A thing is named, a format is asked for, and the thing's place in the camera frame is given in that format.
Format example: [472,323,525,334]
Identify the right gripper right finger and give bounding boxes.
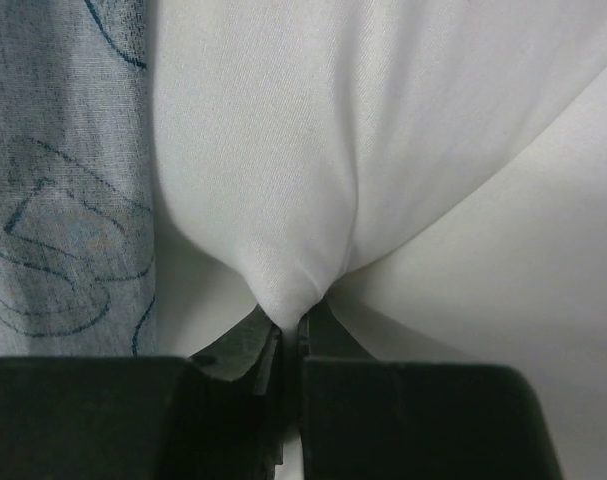
[298,302,562,480]

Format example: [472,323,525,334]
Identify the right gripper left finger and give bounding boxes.
[0,310,282,479]

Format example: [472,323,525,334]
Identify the blue cartoon print pillowcase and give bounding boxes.
[0,1,156,356]

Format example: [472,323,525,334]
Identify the white pillow insert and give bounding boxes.
[148,1,607,479]

